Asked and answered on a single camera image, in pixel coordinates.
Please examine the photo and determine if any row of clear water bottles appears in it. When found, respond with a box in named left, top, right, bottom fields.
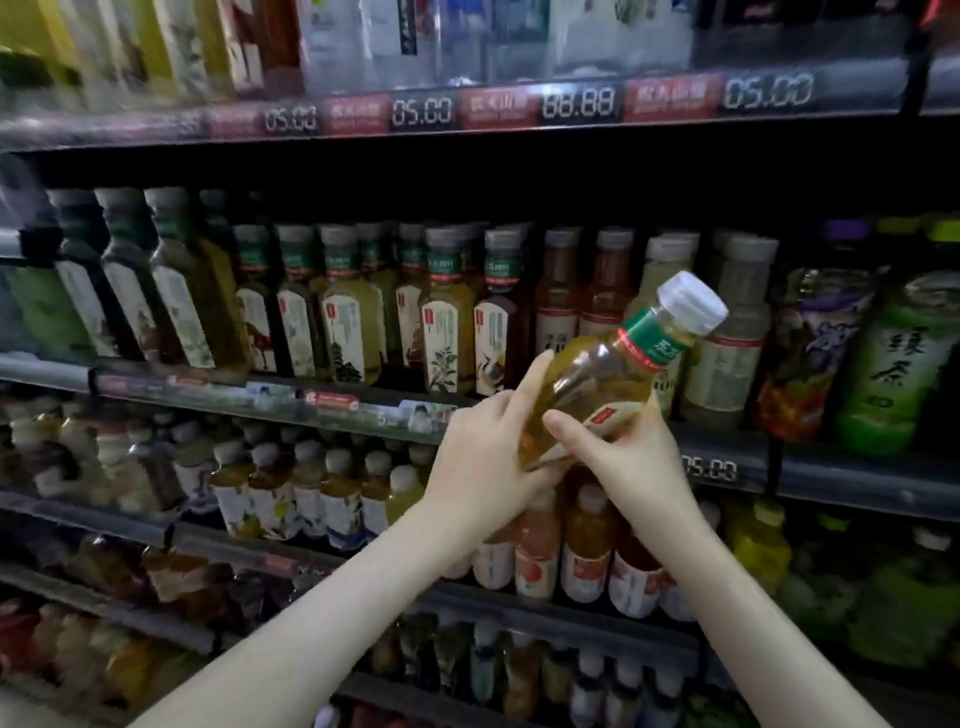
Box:
left=292, top=0, right=707, bottom=84

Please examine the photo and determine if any amber tea bottle green label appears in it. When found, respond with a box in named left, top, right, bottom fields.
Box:
left=517, top=270, right=729, bottom=470

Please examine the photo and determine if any red shelf price strip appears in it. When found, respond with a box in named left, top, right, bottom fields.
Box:
left=90, top=367, right=752, bottom=489
left=0, top=57, right=917, bottom=152

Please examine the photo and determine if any drinks shelf unit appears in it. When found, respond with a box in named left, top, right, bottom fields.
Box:
left=0, top=45, right=960, bottom=728

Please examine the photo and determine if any person's right forearm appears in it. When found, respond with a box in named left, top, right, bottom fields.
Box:
left=645, top=517, right=887, bottom=728

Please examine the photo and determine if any person's left hand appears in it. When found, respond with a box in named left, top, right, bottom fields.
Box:
left=420, top=352, right=579, bottom=557

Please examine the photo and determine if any person's right hand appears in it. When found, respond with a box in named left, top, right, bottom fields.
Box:
left=540, top=393, right=707, bottom=564

